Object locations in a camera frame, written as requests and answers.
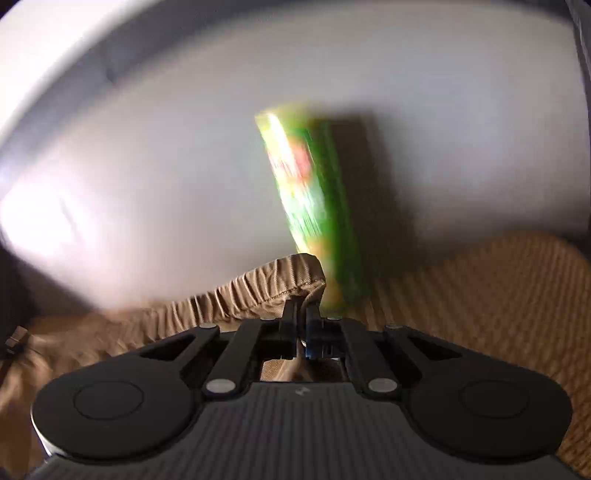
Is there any green chip can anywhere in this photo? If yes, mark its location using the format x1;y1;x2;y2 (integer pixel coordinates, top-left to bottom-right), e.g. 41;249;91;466
255;107;371;311

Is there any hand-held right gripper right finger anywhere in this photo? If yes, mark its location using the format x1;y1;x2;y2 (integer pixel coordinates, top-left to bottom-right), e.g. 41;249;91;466
305;304;463;398

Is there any grey sofa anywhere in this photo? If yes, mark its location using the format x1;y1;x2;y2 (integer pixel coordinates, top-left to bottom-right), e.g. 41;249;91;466
0;0;591;319

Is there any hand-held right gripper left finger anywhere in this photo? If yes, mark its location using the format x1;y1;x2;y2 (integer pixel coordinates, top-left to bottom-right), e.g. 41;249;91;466
137;299;299;398

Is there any tan jacket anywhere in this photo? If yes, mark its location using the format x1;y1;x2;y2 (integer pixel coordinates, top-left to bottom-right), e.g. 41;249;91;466
0;253;352;480

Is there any woven brown mat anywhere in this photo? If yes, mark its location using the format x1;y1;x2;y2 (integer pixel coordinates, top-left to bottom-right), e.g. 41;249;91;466
323;232;591;480

